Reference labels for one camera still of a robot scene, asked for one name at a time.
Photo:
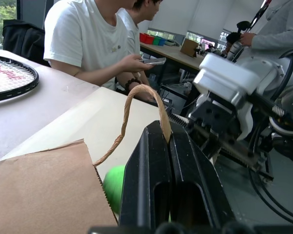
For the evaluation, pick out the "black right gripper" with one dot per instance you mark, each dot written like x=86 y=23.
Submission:
x=217 y=117

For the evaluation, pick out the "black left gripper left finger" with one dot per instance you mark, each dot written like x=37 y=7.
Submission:
x=146 y=175

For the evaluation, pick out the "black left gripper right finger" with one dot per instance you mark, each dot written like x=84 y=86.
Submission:
x=193 y=185

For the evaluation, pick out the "black device with round knobs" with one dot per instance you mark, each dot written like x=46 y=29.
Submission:
x=234 y=37

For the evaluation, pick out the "silver smartphone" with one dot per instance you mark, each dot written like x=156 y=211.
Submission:
x=154 y=61

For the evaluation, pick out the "brown paper bag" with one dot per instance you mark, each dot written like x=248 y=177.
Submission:
x=39 y=192

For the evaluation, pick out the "green plush toy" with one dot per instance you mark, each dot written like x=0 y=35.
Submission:
x=114 y=185

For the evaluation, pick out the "hand of grey sweater person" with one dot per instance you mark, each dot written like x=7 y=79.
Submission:
x=247 y=39

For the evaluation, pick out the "hand of t-shirt person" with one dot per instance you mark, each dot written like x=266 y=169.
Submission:
x=130 y=64

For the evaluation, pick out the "brown cardboard box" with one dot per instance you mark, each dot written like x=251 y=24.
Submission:
x=188 y=47

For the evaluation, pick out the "wooden workbench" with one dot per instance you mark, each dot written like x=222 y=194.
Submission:
x=171 y=54

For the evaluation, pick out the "blue plastic bin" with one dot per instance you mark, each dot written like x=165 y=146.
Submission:
x=162 y=42

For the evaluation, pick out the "green plastic bin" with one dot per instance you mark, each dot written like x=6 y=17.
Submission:
x=157 y=41

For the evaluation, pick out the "red plastic bin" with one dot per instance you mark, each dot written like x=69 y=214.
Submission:
x=146 y=38

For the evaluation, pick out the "person in grey sweater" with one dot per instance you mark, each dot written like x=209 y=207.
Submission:
x=278 y=26

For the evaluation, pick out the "black-haired person in white shirt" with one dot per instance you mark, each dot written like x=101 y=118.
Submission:
x=133 y=31

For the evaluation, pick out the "black tennis racket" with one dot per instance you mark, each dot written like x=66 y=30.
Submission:
x=27 y=89

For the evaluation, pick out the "person in white t-shirt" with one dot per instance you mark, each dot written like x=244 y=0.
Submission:
x=85 y=36

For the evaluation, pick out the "black backpack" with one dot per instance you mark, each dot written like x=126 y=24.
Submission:
x=24 y=41

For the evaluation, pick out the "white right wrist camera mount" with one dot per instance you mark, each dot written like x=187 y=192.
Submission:
x=224 y=78

